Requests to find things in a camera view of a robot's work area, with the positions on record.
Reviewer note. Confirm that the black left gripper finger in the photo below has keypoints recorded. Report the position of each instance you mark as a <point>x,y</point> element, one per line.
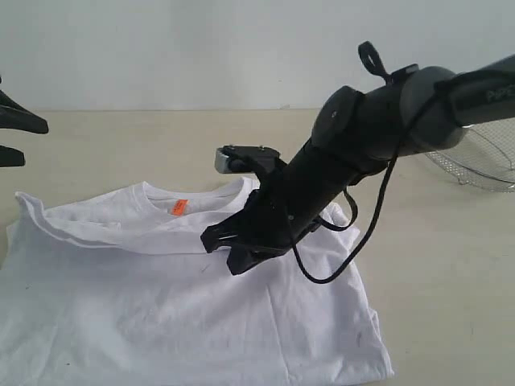
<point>10,157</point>
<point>14,116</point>

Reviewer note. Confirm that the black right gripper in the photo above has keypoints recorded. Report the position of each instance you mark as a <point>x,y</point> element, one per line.
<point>280,213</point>

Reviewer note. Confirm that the white t-shirt red print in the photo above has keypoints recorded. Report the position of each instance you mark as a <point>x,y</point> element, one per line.
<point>118,290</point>

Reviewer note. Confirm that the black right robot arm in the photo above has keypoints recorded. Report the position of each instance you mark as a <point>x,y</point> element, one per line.
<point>355,135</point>

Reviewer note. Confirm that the metal wire mesh basket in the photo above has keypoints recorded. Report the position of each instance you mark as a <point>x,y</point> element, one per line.
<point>484,158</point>

